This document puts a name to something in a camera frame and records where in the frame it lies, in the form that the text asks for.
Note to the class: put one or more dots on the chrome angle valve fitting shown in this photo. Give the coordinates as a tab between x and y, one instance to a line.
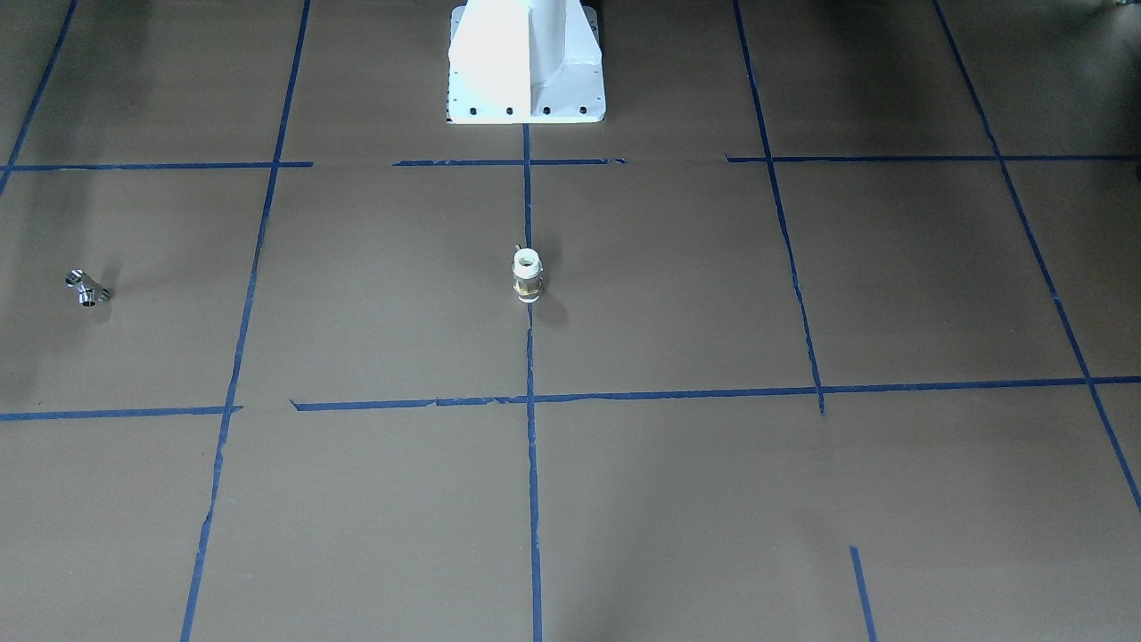
90	294

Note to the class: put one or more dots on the brown paper table cover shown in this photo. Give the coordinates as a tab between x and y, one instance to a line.
838	342

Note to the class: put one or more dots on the white mount base plate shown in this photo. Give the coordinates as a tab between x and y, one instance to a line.
522	62

